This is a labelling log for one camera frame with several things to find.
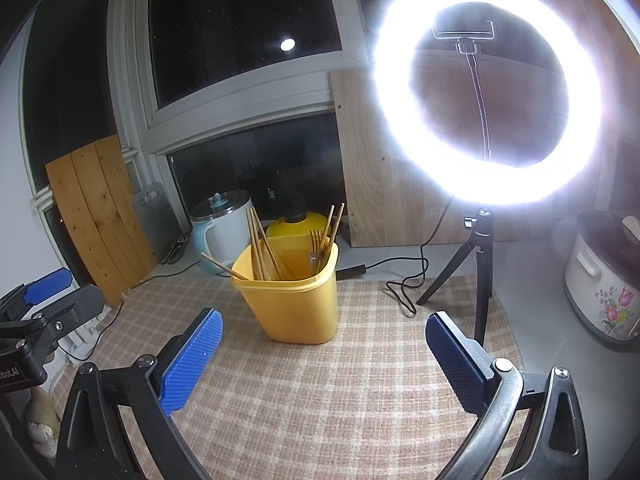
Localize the white window frame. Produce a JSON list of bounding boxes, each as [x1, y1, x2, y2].
[[107, 0, 373, 156]]

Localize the metal fork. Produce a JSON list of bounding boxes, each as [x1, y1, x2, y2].
[[308, 229, 326, 277]]

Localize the round ring light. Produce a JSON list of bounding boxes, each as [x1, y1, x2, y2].
[[372, 0, 621, 211]]

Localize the yellow plastic container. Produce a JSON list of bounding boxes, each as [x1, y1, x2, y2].
[[230, 241, 339, 345]]

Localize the black power cable with switch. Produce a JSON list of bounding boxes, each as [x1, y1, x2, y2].
[[336, 199, 453, 317]]

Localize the black scissors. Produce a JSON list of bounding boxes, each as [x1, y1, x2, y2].
[[159, 239, 187, 266]]

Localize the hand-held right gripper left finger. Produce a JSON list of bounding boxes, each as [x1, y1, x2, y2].
[[55, 307, 223, 480]]

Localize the beige fuzzy slipper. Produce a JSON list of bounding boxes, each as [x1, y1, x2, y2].
[[25, 390, 63, 456]]

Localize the white power strip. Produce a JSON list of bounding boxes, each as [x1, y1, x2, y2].
[[62, 310, 113, 361]]

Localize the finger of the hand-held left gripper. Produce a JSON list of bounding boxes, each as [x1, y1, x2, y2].
[[0, 267, 73, 321], [0, 284, 105, 361]]

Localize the grey cutting board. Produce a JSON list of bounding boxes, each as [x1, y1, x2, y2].
[[131, 182, 177, 261]]

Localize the black pot with yellow lid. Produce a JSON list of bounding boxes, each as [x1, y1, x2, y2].
[[266, 195, 328, 238]]

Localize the plaid table cloth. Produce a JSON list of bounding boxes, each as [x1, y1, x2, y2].
[[52, 275, 531, 480]]

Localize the blue white electric pot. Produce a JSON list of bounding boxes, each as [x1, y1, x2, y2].
[[190, 191, 252, 277]]

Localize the black tripod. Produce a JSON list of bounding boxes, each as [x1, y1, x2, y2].
[[416, 207, 496, 348]]

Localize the pine plank board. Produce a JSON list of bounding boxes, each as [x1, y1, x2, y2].
[[45, 135, 158, 307]]

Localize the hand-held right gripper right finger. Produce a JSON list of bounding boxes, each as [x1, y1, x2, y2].
[[425, 311, 588, 480]]

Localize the bundle of wooden chopsticks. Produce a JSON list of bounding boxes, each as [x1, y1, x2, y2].
[[201, 203, 346, 281]]

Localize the light wood panel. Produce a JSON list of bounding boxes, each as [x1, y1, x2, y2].
[[329, 50, 626, 250]]

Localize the black gooseneck phone holder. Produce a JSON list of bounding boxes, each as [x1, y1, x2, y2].
[[431, 20, 497, 163]]

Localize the white floral slow cooker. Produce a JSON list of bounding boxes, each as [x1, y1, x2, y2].
[[562, 210, 640, 345]]

